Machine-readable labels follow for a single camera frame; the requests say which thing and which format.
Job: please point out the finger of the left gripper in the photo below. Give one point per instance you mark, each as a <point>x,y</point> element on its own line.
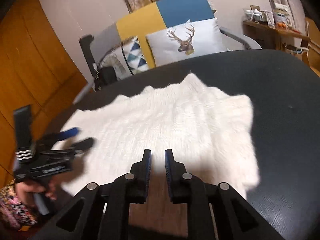
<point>84,145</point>
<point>64,135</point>

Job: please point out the black handbag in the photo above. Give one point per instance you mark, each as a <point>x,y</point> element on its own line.
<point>104,76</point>

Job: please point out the triangle pattern pillow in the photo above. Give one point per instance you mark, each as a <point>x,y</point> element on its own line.
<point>126,59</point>

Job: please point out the white deer print pillow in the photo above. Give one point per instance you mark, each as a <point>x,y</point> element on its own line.
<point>185,41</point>

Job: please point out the wooden wardrobe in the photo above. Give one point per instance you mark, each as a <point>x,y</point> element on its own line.
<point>35,70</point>

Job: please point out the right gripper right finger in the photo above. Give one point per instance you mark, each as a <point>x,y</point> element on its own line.
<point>177,187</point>

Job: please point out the floral sleeve forearm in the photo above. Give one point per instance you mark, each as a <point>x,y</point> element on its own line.
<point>14,214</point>

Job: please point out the grey yellow blue sofa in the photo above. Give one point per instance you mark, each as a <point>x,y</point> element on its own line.
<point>154,17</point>

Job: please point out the cream knitted sweater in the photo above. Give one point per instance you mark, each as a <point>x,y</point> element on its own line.
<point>206,129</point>

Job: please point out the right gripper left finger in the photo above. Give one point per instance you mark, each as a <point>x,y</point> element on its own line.
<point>139,185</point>

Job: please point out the wooden chair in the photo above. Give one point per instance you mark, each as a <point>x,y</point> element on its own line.
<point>311,56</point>

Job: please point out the person's left hand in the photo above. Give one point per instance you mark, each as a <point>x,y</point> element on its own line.
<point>25,191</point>

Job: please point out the right beige curtain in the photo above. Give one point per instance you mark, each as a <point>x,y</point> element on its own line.
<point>295,12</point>

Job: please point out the wooden side table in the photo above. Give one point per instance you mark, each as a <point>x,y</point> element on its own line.
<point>273,31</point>

